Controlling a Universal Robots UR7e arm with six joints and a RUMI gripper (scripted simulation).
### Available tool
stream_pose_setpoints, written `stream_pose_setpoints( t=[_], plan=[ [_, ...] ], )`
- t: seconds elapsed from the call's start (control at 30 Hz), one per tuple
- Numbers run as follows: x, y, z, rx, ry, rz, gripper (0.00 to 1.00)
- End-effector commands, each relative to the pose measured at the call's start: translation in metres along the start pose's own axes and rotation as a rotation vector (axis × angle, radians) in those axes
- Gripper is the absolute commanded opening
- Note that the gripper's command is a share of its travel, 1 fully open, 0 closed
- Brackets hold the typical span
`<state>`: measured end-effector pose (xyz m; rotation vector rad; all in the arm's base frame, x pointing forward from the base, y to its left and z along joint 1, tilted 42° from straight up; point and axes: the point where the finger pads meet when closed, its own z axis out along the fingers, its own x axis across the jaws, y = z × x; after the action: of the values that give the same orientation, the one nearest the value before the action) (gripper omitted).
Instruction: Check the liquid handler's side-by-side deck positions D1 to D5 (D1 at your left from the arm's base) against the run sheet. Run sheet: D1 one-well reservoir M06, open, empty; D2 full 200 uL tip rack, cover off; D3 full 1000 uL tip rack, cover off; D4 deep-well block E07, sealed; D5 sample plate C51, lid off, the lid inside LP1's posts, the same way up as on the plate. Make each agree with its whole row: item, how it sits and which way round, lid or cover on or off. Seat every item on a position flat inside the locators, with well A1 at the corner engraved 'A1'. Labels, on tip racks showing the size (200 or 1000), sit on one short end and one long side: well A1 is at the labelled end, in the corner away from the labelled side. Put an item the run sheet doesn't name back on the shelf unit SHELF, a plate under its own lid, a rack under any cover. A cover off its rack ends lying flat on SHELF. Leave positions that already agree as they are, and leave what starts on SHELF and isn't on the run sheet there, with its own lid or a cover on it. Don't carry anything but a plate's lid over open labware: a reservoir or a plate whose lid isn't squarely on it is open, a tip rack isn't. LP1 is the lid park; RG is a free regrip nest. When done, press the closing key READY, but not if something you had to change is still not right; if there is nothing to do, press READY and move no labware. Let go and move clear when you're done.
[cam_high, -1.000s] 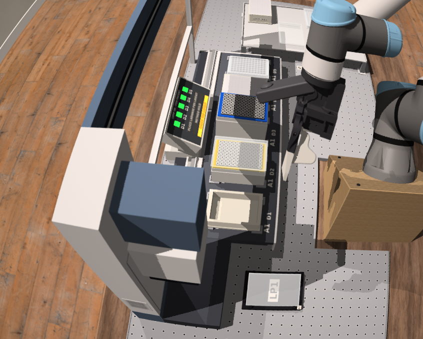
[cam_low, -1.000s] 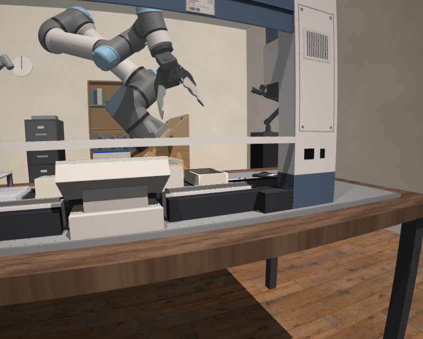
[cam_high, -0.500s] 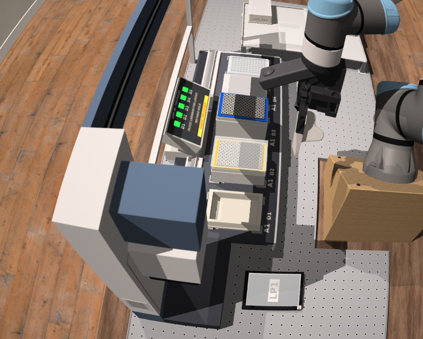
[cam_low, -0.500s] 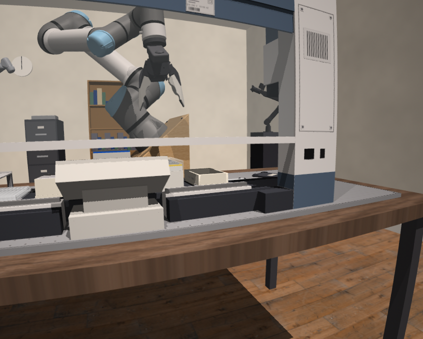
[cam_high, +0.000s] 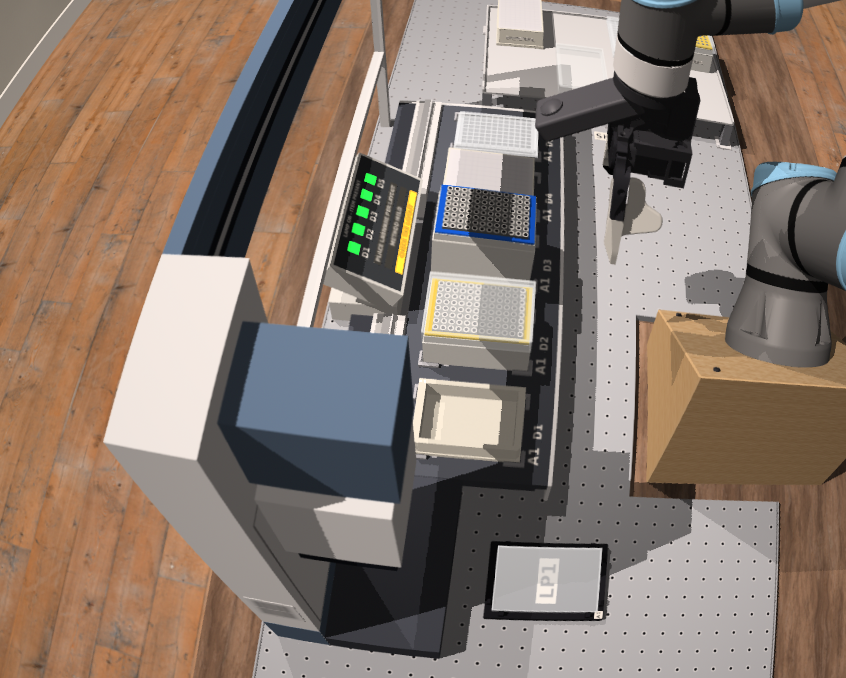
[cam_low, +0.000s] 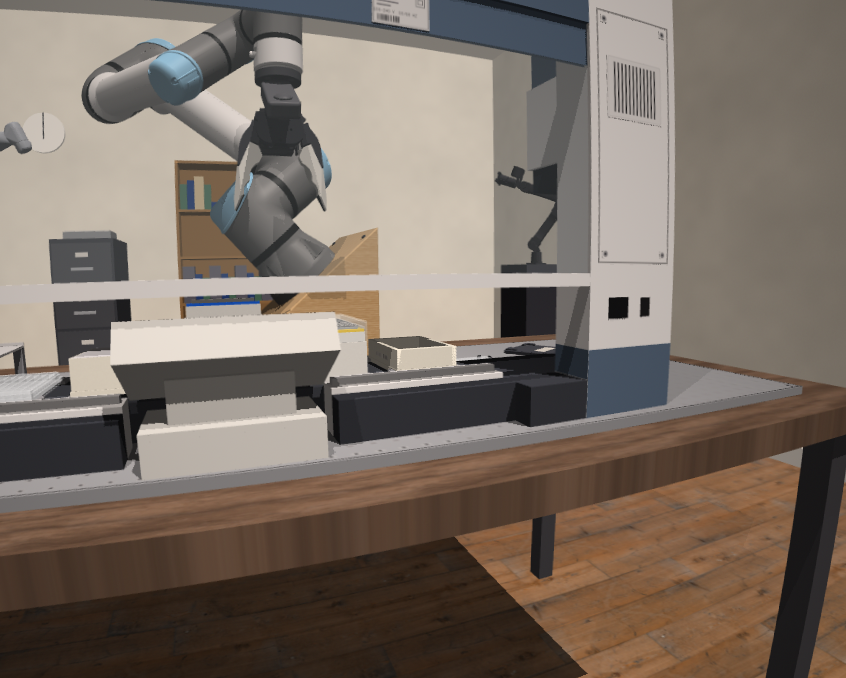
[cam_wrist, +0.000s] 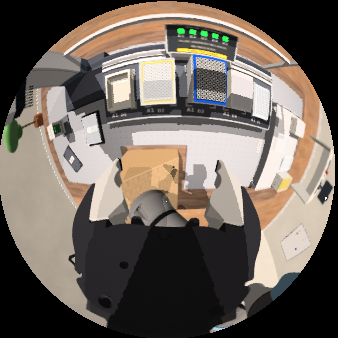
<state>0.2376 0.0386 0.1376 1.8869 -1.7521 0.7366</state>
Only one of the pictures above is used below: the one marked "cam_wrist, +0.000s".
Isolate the cream one-well reservoir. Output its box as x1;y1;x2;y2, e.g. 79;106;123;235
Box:
105;69;135;112

